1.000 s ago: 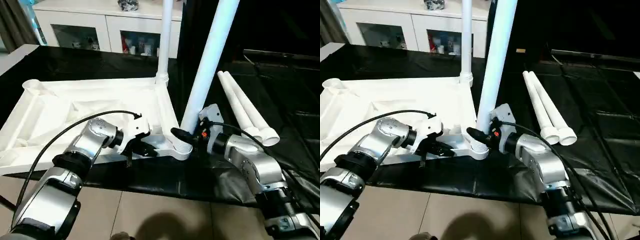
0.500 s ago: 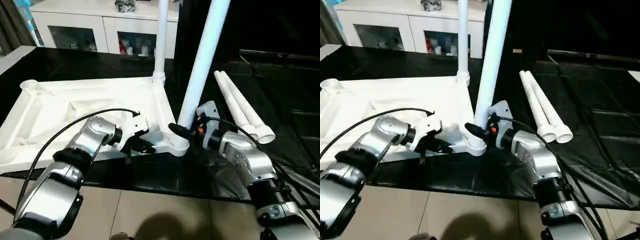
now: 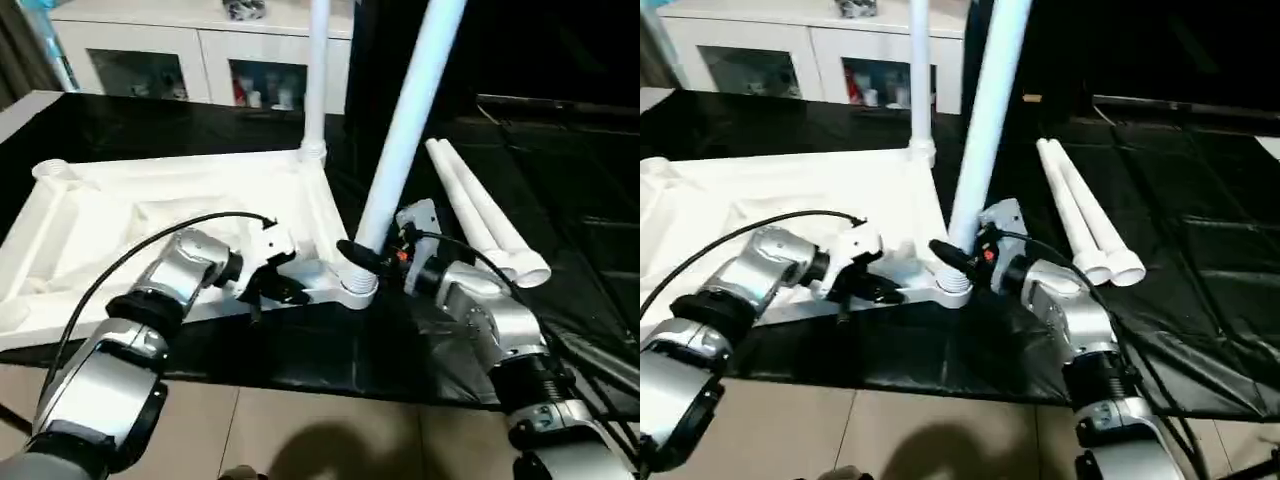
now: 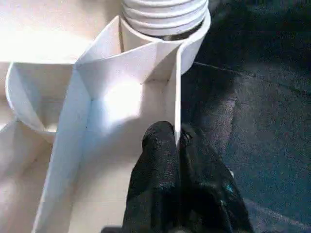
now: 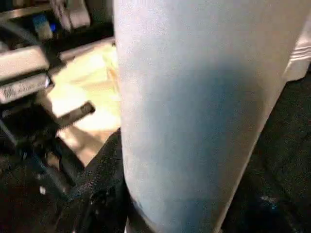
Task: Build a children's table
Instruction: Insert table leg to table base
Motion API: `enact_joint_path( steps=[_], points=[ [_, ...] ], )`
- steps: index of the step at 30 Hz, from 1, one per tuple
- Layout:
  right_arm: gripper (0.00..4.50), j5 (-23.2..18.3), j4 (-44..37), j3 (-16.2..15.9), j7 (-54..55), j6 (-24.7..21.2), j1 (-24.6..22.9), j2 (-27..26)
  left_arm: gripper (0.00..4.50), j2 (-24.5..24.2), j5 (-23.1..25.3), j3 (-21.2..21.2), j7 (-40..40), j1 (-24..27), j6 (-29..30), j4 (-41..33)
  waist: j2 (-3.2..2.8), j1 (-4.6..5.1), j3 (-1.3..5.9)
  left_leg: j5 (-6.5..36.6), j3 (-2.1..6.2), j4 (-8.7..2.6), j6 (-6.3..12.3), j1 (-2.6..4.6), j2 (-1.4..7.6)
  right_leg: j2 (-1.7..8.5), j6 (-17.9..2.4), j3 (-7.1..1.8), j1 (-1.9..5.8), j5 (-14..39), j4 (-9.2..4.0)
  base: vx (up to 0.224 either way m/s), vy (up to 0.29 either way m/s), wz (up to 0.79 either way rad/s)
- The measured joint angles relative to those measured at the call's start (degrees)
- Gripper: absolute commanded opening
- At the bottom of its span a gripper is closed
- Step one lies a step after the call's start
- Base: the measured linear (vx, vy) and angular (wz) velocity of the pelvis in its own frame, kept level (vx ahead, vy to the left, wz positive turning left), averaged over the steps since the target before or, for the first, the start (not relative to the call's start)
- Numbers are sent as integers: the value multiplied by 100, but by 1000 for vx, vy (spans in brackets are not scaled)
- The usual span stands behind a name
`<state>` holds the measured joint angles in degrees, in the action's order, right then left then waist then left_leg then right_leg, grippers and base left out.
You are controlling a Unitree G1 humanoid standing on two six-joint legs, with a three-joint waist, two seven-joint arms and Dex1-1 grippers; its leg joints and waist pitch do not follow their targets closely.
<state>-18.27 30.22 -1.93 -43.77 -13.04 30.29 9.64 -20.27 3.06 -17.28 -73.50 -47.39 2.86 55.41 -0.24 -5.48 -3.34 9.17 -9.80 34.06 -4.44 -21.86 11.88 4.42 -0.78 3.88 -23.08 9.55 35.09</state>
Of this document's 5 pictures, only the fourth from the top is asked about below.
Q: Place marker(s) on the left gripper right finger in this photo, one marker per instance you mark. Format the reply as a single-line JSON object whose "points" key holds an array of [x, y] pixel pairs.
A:
{"points": [[209, 189]]}

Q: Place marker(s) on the white compartment tray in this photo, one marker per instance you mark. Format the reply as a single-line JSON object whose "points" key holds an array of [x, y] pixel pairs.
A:
{"points": [[112, 97]]}

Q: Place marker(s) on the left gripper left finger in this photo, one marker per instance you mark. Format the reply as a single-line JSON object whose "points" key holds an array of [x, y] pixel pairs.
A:
{"points": [[155, 184]]}

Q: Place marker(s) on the white plastic table leg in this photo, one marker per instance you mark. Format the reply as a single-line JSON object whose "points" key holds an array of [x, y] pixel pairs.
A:
{"points": [[165, 14]]}

